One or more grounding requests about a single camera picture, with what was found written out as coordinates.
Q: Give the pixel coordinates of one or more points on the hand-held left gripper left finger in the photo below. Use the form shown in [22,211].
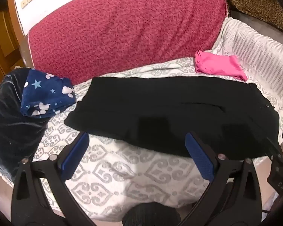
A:
[74,156]

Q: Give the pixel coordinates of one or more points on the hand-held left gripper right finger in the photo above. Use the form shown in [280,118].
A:
[200,156]

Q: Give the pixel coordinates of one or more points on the black pants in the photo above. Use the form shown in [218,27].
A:
[155,108]

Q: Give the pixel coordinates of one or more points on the white grey patterned bedspread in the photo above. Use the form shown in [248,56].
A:
[122,169]

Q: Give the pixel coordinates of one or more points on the dark velvet cloth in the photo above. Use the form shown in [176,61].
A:
[11,127]

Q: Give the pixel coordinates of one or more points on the blue star print cloth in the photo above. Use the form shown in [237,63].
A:
[49,91]

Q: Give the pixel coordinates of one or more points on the pink cloth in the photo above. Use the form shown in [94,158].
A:
[217,63]

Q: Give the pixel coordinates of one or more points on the red patterned cushion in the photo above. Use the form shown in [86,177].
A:
[122,28]

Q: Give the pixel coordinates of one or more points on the leopard print cloth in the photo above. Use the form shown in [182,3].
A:
[252,0]

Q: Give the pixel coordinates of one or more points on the wooden door frame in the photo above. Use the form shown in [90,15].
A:
[2,33]

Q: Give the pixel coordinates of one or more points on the wall switch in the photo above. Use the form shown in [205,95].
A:
[28,0]

